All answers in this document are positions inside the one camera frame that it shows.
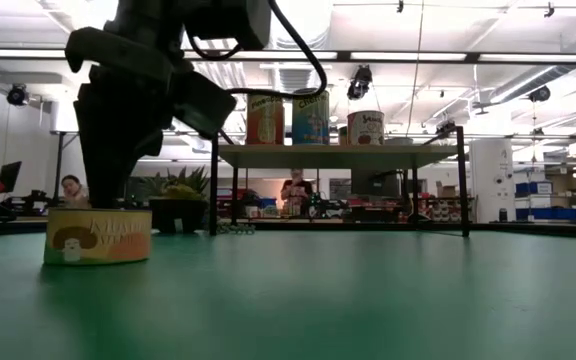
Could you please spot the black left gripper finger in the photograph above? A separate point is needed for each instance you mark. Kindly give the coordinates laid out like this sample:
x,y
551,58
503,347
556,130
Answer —
x,y
152,122
110,150

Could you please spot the tall orange pineapple can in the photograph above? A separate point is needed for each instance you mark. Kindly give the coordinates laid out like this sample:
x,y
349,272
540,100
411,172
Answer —
x,y
265,122

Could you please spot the tall blue cherries can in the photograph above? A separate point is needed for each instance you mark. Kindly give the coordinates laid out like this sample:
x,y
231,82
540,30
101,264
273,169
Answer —
x,y
310,122

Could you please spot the orange tomato sauce can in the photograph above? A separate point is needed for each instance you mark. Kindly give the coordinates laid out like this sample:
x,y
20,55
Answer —
x,y
365,127

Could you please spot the person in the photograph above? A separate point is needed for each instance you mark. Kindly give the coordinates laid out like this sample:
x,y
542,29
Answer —
x,y
296,192
73,192

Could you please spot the potted succulent plant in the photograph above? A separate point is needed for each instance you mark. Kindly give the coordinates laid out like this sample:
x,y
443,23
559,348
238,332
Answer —
x,y
178,212

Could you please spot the black monitor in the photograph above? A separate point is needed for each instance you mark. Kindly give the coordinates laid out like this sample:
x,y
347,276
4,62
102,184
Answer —
x,y
8,176
375,182

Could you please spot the black ceiling spotlight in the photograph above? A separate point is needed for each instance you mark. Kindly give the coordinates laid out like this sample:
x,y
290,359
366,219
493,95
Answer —
x,y
18,95
539,93
359,82

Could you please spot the green table mat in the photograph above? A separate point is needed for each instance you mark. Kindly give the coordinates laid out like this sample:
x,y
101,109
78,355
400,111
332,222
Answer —
x,y
368,300

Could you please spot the cardboard box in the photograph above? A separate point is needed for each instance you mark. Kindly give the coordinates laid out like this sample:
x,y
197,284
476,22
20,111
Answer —
x,y
447,190

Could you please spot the blue storage bins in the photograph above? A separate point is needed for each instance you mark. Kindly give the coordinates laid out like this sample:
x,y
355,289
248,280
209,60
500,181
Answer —
x,y
543,200

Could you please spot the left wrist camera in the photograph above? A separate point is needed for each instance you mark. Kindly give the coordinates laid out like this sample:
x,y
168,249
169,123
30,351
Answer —
x,y
228,22

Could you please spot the wooden shelf black metal frame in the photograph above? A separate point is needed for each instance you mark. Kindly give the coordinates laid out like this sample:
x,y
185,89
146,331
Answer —
x,y
338,156

